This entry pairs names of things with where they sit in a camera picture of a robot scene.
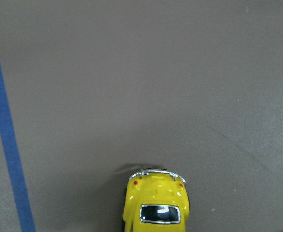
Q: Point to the yellow beetle toy car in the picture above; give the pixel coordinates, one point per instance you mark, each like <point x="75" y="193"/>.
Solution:
<point x="156" y="200"/>

